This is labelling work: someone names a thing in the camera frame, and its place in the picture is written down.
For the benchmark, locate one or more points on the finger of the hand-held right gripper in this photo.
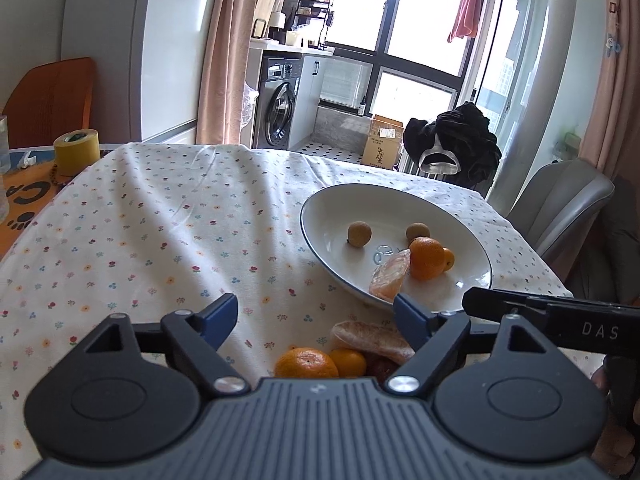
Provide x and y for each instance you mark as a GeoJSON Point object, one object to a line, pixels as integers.
{"type": "Point", "coordinates": [492, 302]}

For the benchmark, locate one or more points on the peeled tangerine piece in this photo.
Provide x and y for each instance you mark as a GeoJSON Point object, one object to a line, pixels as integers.
{"type": "Point", "coordinates": [389, 276]}

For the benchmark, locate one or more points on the brown longan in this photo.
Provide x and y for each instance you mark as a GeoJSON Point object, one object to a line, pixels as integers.
{"type": "Point", "coordinates": [359, 234]}
{"type": "Point", "coordinates": [416, 231]}

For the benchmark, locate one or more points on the orange wooden chair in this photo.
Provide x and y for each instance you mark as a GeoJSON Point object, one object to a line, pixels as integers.
{"type": "Point", "coordinates": [50, 100]}

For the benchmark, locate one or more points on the clear plastic bag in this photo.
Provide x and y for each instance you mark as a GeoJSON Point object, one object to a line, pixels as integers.
{"type": "Point", "coordinates": [249, 105]}

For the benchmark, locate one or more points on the large peeled tangerine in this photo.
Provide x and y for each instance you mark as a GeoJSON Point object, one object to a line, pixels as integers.
{"type": "Point", "coordinates": [365, 337]}

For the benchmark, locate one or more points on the yellow tape roll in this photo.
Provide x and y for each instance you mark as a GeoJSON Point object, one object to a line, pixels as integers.
{"type": "Point", "coordinates": [76, 152]}

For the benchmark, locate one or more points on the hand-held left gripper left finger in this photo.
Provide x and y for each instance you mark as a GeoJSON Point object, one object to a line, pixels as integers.
{"type": "Point", "coordinates": [222, 317]}

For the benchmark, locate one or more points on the orange tangerine with stem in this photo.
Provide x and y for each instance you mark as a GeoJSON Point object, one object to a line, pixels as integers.
{"type": "Point", "coordinates": [306, 364]}

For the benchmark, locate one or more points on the floral white tablecloth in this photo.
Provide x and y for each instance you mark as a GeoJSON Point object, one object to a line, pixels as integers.
{"type": "Point", "coordinates": [150, 240]}

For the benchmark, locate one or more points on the dark red plum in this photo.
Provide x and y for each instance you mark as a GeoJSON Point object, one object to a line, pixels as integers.
{"type": "Point", "coordinates": [380, 367]}

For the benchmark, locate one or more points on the white radiator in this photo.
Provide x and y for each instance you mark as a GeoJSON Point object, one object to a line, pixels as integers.
{"type": "Point", "coordinates": [415, 167]}

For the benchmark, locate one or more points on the white plate with green rim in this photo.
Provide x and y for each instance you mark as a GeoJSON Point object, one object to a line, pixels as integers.
{"type": "Point", "coordinates": [327, 215]}

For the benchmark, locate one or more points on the black dish rack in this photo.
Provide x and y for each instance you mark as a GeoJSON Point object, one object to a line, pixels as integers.
{"type": "Point", "coordinates": [315, 22]}

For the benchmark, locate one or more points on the white kitchen cabinet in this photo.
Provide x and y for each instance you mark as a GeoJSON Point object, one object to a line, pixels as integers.
{"type": "Point", "coordinates": [307, 100]}

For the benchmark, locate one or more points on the grey padded chair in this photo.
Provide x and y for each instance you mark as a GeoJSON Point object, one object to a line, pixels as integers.
{"type": "Point", "coordinates": [555, 205]}

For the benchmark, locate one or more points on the pink curtain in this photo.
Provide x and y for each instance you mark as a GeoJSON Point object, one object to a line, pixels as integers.
{"type": "Point", "coordinates": [225, 60]}
{"type": "Point", "coordinates": [612, 85]}

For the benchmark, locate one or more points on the person's right hand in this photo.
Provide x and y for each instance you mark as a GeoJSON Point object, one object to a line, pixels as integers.
{"type": "Point", "coordinates": [600, 380]}

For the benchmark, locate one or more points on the grey washing machine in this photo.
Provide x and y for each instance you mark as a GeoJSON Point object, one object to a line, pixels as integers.
{"type": "Point", "coordinates": [277, 105]}

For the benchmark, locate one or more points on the orange table mat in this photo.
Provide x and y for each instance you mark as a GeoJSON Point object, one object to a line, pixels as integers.
{"type": "Point", "coordinates": [30, 195]}

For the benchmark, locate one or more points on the round orange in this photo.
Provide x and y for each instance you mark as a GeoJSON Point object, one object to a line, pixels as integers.
{"type": "Point", "coordinates": [426, 259]}

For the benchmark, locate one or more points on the small orange kumquat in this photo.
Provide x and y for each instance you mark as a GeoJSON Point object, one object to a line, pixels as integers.
{"type": "Point", "coordinates": [348, 362]}
{"type": "Point", "coordinates": [449, 259]}

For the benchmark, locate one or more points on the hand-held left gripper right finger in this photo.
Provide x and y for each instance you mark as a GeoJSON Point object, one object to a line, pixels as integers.
{"type": "Point", "coordinates": [407, 317]}

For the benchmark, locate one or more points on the paper towel roll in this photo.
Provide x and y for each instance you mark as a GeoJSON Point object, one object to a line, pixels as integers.
{"type": "Point", "coordinates": [277, 24]}

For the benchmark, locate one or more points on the brown cardboard box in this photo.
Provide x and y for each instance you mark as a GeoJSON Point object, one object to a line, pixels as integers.
{"type": "Point", "coordinates": [382, 142]}

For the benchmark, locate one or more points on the small dark bottle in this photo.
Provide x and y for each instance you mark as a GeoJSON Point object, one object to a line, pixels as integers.
{"type": "Point", "coordinates": [361, 106]}

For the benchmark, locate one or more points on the black clothes pile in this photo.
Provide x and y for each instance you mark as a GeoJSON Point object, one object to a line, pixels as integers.
{"type": "Point", "coordinates": [465, 135]}

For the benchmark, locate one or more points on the hanging pink cloth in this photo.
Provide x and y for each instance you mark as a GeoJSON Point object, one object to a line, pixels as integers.
{"type": "Point", "coordinates": [467, 5]}

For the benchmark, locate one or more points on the wooden cutting board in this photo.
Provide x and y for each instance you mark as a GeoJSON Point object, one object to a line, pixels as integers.
{"type": "Point", "coordinates": [267, 5]}

